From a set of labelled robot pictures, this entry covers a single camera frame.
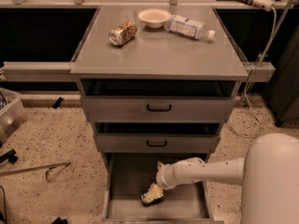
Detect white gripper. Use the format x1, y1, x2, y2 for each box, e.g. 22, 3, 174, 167
146, 158, 206, 198

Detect crushed green can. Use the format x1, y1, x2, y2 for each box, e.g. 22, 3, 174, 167
141, 192, 164, 207

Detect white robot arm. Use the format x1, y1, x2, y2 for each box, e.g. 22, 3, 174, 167
141, 133, 299, 224

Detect bottom drawer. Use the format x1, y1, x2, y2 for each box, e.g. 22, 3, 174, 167
103, 153, 215, 224

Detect drawer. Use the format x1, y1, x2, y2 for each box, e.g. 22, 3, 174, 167
93, 122, 220, 153
103, 153, 215, 224
80, 78, 235, 123

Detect middle drawer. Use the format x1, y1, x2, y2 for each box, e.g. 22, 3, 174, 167
93, 122, 220, 153

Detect top drawer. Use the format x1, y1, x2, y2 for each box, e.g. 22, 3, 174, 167
80, 78, 235, 123

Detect grey drawer cabinet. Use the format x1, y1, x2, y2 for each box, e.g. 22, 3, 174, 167
70, 5, 249, 224

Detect brown gold soda can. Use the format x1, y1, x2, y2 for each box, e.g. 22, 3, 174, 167
108, 21, 137, 46

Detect metal rod with hook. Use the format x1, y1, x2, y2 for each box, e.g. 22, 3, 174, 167
0, 161, 71, 179

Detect small black block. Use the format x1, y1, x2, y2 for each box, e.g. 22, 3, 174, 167
52, 97, 64, 109

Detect black clamp on floor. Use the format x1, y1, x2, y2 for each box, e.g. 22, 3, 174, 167
0, 149, 18, 164

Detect dark grey cabinet right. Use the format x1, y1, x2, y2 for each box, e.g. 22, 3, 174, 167
269, 27, 299, 127

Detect clear plastic water bottle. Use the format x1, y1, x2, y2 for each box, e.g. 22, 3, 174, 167
164, 15, 216, 41

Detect clear plastic bin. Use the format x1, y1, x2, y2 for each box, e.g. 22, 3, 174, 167
0, 88, 28, 145

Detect white bowl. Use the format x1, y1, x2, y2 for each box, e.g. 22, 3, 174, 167
138, 8, 171, 29

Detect white cable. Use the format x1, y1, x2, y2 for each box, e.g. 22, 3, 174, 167
228, 7, 278, 140

